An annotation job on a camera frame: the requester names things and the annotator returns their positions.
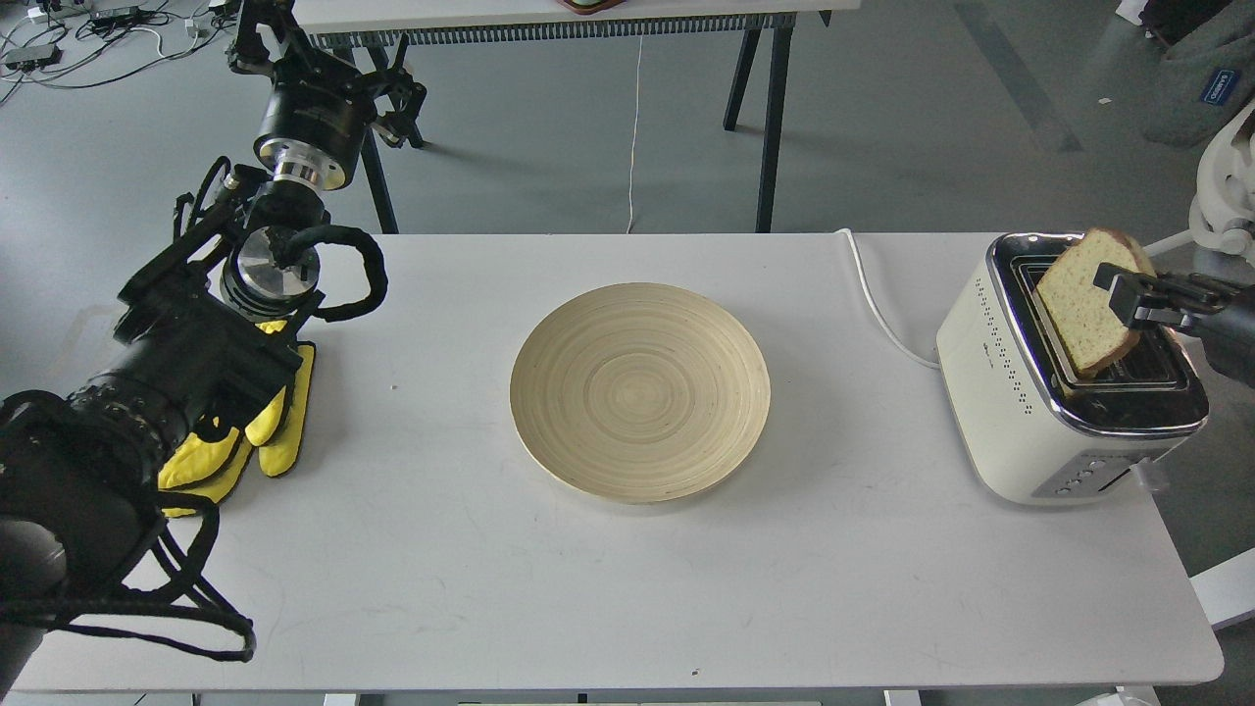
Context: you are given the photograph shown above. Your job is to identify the grey bag with label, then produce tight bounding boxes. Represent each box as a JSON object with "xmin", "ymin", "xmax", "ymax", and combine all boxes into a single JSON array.
[{"xmin": 1141, "ymin": 1, "xmax": 1254, "ymax": 149}]

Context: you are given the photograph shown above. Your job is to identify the black cables on floor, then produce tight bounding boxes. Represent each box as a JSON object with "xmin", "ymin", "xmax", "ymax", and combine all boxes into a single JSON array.
[{"xmin": 0, "ymin": 0, "xmax": 236, "ymax": 104}]

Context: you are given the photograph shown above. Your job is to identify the white toaster power cable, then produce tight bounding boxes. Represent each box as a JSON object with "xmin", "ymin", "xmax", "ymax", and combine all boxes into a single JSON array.
[{"xmin": 833, "ymin": 227, "xmax": 943, "ymax": 372}]

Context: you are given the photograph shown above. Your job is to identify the thin white hanging cable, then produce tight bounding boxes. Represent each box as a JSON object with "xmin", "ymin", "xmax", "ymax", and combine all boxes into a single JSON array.
[{"xmin": 626, "ymin": 35, "xmax": 646, "ymax": 234}]

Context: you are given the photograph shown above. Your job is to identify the brown object on table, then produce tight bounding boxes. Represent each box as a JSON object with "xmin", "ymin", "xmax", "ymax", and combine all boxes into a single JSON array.
[{"xmin": 558, "ymin": 0, "xmax": 624, "ymax": 15}]

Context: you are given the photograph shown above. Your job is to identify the round bamboo plate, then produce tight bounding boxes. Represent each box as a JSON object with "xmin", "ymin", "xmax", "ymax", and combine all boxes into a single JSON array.
[{"xmin": 508, "ymin": 282, "xmax": 772, "ymax": 504}]

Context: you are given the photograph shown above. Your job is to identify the white background table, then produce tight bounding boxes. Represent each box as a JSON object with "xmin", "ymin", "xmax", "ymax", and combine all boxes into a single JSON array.
[{"xmin": 294, "ymin": 1, "xmax": 861, "ymax": 233}]

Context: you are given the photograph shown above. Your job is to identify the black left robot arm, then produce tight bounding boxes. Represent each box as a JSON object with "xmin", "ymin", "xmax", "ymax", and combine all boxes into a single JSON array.
[{"xmin": 1, "ymin": 1, "xmax": 427, "ymax": 687}]

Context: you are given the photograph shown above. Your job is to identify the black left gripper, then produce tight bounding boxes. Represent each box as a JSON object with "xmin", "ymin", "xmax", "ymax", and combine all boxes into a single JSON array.
[{"xmin": 227, "ymin": 1, "xmax": 427, "ymax": 192}]

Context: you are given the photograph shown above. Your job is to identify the slice of bread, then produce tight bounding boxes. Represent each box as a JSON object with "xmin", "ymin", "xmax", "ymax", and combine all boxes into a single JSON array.
[{"xmin": 1035, "ymin": 227, "xmax": 1155, "ymax": 379}]

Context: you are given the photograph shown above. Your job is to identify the cream chrome toaster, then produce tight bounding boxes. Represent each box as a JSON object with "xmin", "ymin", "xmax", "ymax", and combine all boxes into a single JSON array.
[{"xmin": 936, "ymin": 232, "xmax": 1209, "ymax": 507}]

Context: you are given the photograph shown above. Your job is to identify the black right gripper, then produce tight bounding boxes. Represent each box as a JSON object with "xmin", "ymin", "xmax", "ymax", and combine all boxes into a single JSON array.
[{"xmin": 1093, "ymin": 261, "xmax": 1254, "ymax": 339}]

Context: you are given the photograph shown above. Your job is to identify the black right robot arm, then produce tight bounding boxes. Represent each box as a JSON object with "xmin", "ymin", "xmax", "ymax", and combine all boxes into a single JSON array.
[{"xmin": 1093, "ymin": 263, "xmax": 1254, "ymax": 387}]

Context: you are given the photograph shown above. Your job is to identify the yellow cloth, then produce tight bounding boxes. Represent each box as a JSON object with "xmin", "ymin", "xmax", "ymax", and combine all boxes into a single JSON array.
[{"xmin": 157, "ymin": 340, "xmax": 318, "ymax": 504}]

